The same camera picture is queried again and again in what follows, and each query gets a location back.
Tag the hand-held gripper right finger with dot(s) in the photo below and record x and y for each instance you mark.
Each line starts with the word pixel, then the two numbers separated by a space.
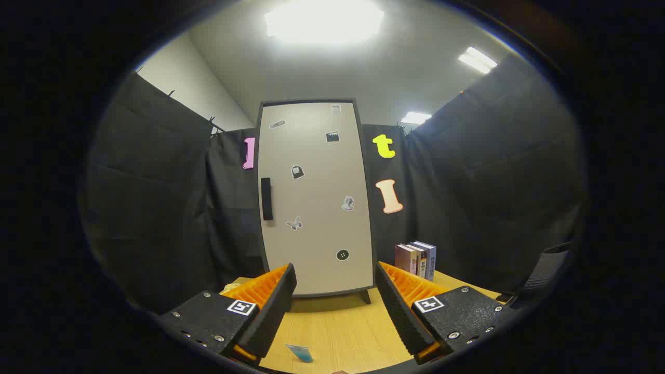
pixel 400 311

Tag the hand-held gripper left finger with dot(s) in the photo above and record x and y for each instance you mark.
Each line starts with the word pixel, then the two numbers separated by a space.
pixel 275 306

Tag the white and blue tube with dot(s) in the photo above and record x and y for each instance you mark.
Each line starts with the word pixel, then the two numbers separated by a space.
pixel 300 353

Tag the beige cabinet door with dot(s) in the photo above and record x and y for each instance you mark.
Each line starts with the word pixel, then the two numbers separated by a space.
pixel 317 197

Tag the dark grey cabinet body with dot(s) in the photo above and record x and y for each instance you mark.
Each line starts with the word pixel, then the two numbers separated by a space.
pixel 366 297

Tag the yellow plush toy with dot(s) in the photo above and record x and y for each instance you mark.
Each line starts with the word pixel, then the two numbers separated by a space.
pixel 232 287

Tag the white spine book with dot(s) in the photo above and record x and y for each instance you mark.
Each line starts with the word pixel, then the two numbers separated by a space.
pixel 422 265

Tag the maroon book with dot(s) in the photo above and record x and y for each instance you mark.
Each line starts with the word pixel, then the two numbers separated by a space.
pixel 405 258

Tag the grey-blue book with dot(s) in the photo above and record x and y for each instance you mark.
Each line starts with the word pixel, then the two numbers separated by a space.
pixel 431 259

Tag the black ribbed chair back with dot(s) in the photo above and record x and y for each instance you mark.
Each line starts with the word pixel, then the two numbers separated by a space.
pixel 545 270

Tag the black backdrop cloth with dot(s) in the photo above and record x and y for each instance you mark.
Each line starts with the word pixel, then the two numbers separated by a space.
pixel 156 208

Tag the ceiling light panel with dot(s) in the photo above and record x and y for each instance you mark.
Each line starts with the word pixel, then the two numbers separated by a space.
pixel 415 118
pixel 477 59

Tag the large bright ceiling light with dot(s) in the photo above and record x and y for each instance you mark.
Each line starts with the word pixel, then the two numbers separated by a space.
pixel 324 21

